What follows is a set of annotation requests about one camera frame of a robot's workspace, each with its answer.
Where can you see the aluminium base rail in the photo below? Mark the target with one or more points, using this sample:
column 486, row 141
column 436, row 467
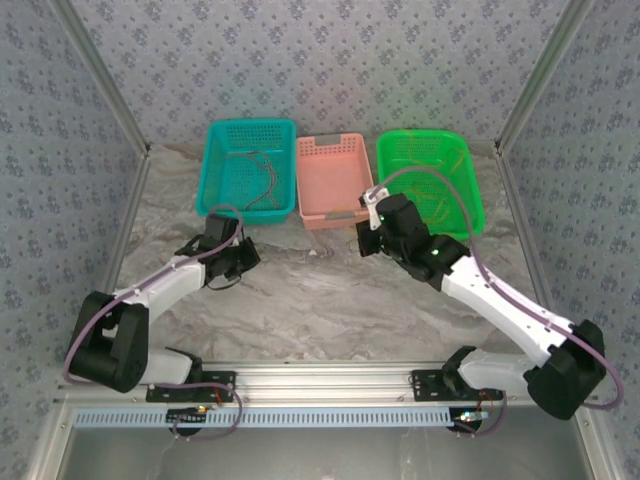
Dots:
column 325, row 380

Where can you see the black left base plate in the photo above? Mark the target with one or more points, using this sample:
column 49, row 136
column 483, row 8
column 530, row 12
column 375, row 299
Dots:
column 220, row 387

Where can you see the small black controller board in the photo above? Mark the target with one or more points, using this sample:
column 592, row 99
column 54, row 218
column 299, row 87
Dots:
column 187, row 420
column 470, row 420

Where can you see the metal sheet tray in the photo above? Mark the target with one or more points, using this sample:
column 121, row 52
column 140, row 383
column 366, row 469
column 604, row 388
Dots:
column 325, row 455

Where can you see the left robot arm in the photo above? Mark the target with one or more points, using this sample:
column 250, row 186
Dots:
column 170, row 285

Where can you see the pink plastic basket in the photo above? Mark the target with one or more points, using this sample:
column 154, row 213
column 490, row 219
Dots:
column 330, row 175

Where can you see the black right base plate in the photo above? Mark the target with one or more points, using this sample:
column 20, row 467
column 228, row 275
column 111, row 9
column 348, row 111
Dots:
column 425, row 387

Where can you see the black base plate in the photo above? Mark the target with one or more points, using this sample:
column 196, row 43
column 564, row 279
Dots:
column 220, row 387
column 425, row 387

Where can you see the green plastic basket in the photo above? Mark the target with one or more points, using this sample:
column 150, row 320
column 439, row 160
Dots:
column 400, row 155

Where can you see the teal plastic basket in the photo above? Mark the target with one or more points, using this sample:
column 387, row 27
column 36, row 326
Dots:
column 210, row 205

